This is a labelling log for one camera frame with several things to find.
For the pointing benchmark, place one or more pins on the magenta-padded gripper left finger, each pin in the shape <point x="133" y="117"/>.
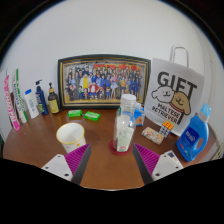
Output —
<point x="59" y="165"/>

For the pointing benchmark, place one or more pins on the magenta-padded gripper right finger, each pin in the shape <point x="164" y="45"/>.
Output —
<point x="164" y="166"/>

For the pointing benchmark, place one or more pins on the clear bottle with white cap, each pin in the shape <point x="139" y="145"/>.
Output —
<point x="124" y="133"/>

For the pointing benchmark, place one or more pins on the white cup with yellow rim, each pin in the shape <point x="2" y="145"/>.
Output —
<point x="70" y="137"/>

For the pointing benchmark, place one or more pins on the small patterned packet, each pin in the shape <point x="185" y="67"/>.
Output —
<point x="152" y="135"/>

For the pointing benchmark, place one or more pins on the blue detergent bottle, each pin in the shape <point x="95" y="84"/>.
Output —
<point x="191" y="140"/>

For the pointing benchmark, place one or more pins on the colourful puzzle cube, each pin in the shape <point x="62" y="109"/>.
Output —
<point x="166" y="128"/>

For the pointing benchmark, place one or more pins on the small green box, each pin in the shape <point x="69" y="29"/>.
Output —
<point x="91" y="116"/>
<point x="75" y="113"/>

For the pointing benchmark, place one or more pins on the flat round red coaster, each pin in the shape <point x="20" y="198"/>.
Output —
<point x="111" y="148"/>

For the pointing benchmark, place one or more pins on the blue tissue pack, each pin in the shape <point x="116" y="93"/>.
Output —
<point x="140" y="115"/>

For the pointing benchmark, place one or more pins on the dark bottle with yellow label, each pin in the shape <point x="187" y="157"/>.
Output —
<point x="54" y="103"/>

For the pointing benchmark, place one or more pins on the white bottle with blue cap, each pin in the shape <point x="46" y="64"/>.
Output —
<point x="31" y="106"/>

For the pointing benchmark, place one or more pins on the dark blue pump bottle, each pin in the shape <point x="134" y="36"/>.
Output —
<point x="41" y="101"/>

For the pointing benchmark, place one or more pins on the pink printed tube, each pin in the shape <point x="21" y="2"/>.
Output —
<point x="11" y="106"/>

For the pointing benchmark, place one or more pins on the white printed paper gift bag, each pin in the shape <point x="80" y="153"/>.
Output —
<point x="173" y="90"/>

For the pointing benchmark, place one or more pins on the white printed tube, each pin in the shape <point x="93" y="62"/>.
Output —
<point x="20" y="98"/>

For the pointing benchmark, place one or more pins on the framed group picture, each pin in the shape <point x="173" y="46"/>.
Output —
<point x="100" y="80"/>

